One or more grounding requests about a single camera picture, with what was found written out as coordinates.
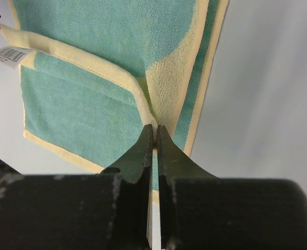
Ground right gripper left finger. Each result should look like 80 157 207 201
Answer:
101 124 153 249

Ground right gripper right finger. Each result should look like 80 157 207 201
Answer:
157 125 216 249

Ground teal and yellow towel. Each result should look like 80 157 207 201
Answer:
0 0 231 206

